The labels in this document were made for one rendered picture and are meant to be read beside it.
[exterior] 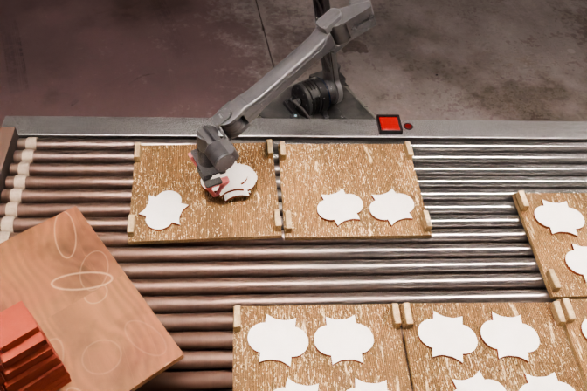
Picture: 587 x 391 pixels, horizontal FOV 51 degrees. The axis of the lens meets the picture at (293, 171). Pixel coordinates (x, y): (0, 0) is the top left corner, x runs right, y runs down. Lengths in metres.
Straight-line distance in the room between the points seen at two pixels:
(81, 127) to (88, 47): 1.86
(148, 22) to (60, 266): 2.63
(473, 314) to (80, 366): 0.94
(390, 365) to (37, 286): 0.84
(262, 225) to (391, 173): 0.44
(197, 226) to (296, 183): 0.32
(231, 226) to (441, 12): 2.93
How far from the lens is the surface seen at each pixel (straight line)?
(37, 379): 1.36
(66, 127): 2.05
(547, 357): 1.69
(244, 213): 1.74
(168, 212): 1.74
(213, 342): 1.56
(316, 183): 1.82
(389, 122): 2.05
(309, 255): 1.70
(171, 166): 1.86
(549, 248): 1.88
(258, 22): 4.01
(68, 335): 1.47
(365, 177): 1.86
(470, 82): 3.83
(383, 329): 1.59
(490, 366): 1.62
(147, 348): 1.43
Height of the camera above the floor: 2.32
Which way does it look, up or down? 49 degrees down
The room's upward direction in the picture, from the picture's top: 6 degrees clockwise
